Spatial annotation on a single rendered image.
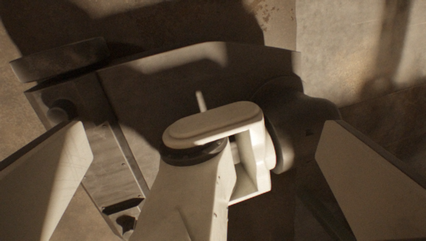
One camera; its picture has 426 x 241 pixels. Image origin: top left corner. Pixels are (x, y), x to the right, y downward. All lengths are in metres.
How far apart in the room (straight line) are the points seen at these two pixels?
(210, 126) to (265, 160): 0.13
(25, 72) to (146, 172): 0.34
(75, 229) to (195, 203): 0.77
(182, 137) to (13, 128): 0.57
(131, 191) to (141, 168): 0.07
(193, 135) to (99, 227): 0.71
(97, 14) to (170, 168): 0.45
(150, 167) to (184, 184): 0.26
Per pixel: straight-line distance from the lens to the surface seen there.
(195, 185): 0.35
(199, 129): 0.40
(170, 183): 0.37
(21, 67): 0.55
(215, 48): 0.51
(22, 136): 0.84
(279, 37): 0.77
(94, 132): 0.54
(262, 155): 0.44
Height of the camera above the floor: 0.68
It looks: 62 degrees down
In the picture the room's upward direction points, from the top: 149 degrees clockwise
